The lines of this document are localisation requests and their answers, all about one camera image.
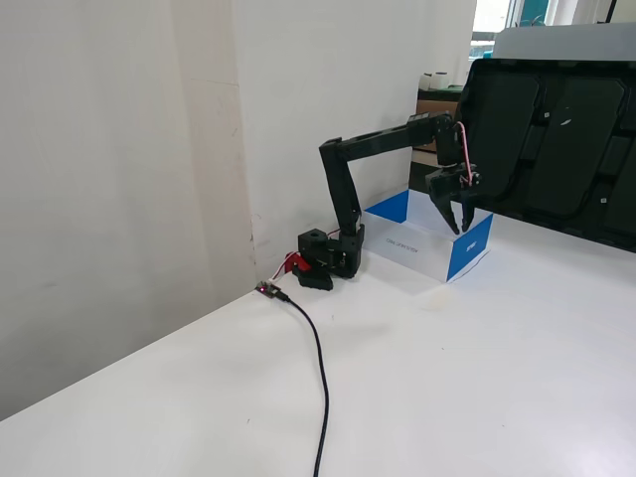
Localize gray flat panel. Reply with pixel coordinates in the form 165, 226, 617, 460
493, 22, 636, 64

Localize brown cardboard box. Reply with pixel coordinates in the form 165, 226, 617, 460
411, 98, 461, 168

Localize white and red servo wire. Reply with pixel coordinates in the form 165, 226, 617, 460
455, 121, 476, 188

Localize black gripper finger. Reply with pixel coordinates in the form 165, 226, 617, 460
429, 191, 461, 236
460, 196, 477, 234

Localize blue and white cardboard box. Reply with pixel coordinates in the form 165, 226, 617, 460
364, 189, 495, 284

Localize black power cable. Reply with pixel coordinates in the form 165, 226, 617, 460
276, 291, 332, 477

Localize red table clamp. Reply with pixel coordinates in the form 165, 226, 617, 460
282, 251, 313, 275

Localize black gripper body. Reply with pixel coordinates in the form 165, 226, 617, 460
424, 163, 482, 203

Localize black plastic tray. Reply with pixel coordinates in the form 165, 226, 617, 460
449, 58, 636, 254

